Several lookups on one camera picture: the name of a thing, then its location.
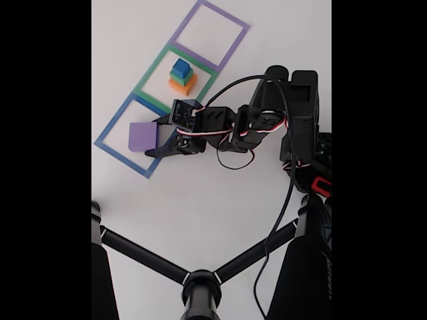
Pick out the green cube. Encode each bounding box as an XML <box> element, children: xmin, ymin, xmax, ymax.
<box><xmin>169</xmin><ymin>68</ymin><xmax>195</xmax><ymax>87</ymax></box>

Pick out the orange block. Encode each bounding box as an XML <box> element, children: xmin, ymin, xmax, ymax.
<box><xmin>168</xmin><ymin>73</ymin><xmax>199</xmax><ymax>97</ymax></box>

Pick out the large purple block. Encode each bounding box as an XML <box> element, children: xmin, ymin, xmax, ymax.
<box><xmin>128</xmin><ymin>121</ymin><xmax>159</xmax><ymax>153</ymax></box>

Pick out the red clamp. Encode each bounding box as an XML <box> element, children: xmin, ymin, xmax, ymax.
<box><xmin>310</xmin><ymin>177</ymin><xmax>332</xmax><ymax>198</ymax></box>

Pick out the green tape square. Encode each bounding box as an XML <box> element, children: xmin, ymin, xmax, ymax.
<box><xmin>133</xmin><ymin>42</ymin><xmax>220</xmax><ymax>114</ymax></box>

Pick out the small blue cube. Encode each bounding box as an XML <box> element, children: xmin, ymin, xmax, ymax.
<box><xmin>172</xmin><ymin>58</ymin><xmax>191</xmax><ymax>78</ymax></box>

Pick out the blue camera circuit board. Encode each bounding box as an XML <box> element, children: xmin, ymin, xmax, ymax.
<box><xmin>169</xmin><ymin>98</ymin><xmax>205</xmax><ymax>131</ymax></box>

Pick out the blue tape square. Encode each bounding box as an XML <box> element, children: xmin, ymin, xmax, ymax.
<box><xmin>94</xmin><ymin>93</ymin><xmax>179</xmax><ymax>179</ymax></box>

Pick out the thin black looped cable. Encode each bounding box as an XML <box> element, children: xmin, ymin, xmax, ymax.
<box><xmin>216</xmin><ymin>138</ymin><xmax>257</xmax><ymax>170</ymax></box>

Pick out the purple tape square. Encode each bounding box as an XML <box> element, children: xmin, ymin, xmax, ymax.
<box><xmin>169</xmin><ymin>0</ymin><xmax>251</xmax><ymax>73</ymax></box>

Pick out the red white servo cable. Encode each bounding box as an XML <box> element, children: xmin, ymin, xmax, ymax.
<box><xmin>282</xmin><ymin>159</ymin><xmax>313</xmax><ymax>173</ymax></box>
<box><xmin>176</xmin><ymin>113</ymin><xmax>290</xmax><ymax>139</ymax></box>

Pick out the long black cable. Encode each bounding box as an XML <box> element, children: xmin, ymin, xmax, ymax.
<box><xmin>203</xmin><ymin>75</ymin><xmax>298</xmax><ymax>320</ymax></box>

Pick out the black tripod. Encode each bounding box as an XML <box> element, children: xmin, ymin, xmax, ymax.
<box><xmin>91</xmin><ymin>199</ymin><xmax>332</xmax><ymax>320</ymax></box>

